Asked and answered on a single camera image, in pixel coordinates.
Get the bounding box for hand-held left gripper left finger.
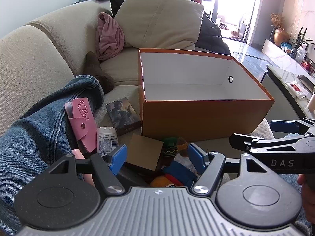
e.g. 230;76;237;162
49;145;127;195

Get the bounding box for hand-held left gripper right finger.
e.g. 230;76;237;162
188;143;270;197

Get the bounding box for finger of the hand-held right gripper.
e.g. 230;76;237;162
270;118;315;136
230;133;311;153

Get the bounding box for red-haired plush doll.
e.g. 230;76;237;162
150;137;205;190

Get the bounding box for orange cardboard box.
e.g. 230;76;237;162
138;48;275;142

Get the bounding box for printed card box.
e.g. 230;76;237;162
106;97;142;136

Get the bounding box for person's right hand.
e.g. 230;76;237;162
297;174;315;224

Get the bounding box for white pill bottle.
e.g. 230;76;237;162
96;126;119;154

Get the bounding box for brown cardboard piece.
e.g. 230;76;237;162
125;134;164;172

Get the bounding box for marble top coffee table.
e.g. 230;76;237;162
266;65;315;120

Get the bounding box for pink leather case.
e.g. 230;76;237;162
64;98;98;153

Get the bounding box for white marble cabinet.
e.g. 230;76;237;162
262;38;315;79

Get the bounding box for potted green plant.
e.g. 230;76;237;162
290;26;315;59

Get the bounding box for brown sock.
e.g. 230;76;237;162
82;52;115;94

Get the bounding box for person's leg in jeans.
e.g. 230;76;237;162
0;75;105;236

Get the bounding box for gold vase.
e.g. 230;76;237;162
274;28;290;47

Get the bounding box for dried flowers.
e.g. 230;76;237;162
270;13;285;29

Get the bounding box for black jacket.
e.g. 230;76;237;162
195;11;232;56

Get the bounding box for pink cloth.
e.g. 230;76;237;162
96;12;125;61

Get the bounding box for beige sofa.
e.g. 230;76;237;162
0;0;276;153

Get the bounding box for beige pillow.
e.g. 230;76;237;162
114;0;205;51

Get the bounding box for black cloth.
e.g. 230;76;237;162
110;0;129;18

